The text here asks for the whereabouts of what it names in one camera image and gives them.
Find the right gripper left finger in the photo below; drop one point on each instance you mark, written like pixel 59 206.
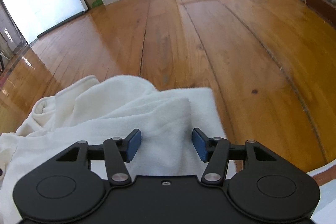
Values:
pixel 117 152

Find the checkered grey pink rug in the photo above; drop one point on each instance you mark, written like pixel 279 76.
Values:
pixel 278 192

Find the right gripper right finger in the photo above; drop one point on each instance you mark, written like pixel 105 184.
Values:
pixel 214 152

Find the white fleece zip hoodie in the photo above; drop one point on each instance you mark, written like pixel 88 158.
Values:
pixel 94 111

